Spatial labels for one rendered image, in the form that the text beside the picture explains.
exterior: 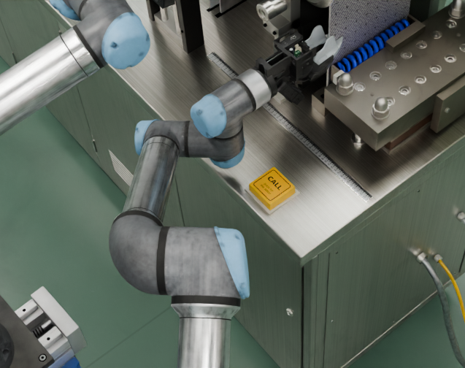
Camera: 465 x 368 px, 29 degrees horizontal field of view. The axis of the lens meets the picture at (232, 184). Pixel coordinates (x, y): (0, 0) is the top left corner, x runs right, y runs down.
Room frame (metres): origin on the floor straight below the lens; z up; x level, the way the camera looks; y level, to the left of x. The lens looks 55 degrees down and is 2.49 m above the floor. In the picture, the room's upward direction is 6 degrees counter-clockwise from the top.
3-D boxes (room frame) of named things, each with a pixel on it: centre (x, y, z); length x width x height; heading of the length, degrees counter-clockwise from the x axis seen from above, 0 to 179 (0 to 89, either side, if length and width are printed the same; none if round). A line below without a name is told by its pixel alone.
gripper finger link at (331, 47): (1.27, -0.23, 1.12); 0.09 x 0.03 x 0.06; 122
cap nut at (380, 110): (1.15, -0.31, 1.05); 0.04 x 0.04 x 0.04
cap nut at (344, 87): (1.23, -0.25, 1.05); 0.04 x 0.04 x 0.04
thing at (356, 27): (1.36, -0.33, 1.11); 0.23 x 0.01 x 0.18; 123
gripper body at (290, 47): (1.23, -0.13, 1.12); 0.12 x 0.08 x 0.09; 123
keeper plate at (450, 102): (1.21, -0.49, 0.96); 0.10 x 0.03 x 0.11; 123
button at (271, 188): (1.08, -0.08, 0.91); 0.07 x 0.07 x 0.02; 33
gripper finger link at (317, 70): (1.24, -0.19, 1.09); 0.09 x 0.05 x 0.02; 122
